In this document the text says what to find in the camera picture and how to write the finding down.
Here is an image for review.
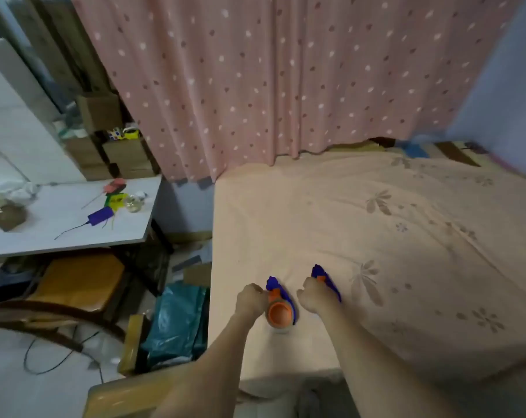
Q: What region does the person's right hand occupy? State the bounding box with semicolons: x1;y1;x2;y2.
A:
296;276;338;317

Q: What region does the person's left hand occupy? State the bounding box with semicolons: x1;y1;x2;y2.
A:
234;283;270;321

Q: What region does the blue and orange toy piece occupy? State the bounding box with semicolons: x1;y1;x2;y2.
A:
311;264;343;303

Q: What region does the blue toy with orange cup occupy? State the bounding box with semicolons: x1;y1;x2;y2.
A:
265;276;297;330

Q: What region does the person's right forearm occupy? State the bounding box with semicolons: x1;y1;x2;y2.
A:
320;300;460;418

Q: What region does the person's left forearm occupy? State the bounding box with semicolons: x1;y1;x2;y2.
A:
152;310;264;418

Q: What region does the flat cardboard piece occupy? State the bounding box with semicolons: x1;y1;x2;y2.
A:
183;262;212;288

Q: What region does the teal plastic bag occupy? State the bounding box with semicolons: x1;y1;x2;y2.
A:
141;283;209;371

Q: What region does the peach floral bedsheet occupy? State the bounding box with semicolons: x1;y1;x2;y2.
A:
207;145;526;384

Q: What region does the clear glass jar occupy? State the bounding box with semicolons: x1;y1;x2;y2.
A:
124;193;146;213

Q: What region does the light wooden chair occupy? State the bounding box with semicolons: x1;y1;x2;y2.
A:
83;363;202;418

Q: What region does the yellow and green toy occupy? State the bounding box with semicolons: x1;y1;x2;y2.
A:
106;193;128;213

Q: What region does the purple toy with black stick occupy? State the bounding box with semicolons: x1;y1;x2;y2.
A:
54;206;115;241

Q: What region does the red toy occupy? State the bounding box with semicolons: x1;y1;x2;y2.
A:
82;178;128;209

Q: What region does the yellow seat cushion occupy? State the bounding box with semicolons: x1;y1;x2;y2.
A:
27;253;125;312

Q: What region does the cardboard box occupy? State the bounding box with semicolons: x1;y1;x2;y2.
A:
64;136;107;168
102;138;150;171
76;93;123;134

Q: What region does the colourful patchwork mat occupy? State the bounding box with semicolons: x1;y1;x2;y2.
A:
328;137;507;170

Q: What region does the dark wooden chair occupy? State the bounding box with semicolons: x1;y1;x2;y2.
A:
0;251;136;346

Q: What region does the pink dotted curtain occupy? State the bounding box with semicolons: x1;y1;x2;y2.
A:
71;0;526;183

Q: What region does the brown packet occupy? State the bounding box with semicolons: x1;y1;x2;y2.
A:
0;203;28;233

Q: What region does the clear plastic bag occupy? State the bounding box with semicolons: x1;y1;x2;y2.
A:
0;180;40;206

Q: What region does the white foam board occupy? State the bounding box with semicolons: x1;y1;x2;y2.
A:
0;38;87;186

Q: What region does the black floor cable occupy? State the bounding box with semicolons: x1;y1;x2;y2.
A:
23;330;105;384

